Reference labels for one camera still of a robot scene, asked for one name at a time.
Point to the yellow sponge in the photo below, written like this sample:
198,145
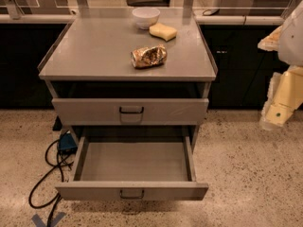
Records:
164,32

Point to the blue power adapter box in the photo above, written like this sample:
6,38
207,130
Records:
67,144

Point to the closed upper grey drawer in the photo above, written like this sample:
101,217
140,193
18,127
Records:
130,111

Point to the grey metal drawer cabinet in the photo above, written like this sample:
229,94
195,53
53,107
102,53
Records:
93,60

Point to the blue tape floor marker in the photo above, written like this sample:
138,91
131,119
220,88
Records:
50,222

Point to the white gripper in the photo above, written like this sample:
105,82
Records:
292,43

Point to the grey background counter unit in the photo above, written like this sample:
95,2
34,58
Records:
247,7

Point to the white ceramic bowl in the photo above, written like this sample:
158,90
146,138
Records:
145,17

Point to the open lower grey drawer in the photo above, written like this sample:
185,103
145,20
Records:
140,169

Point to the crushed orange soda can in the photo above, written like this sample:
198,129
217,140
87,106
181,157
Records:
147,57

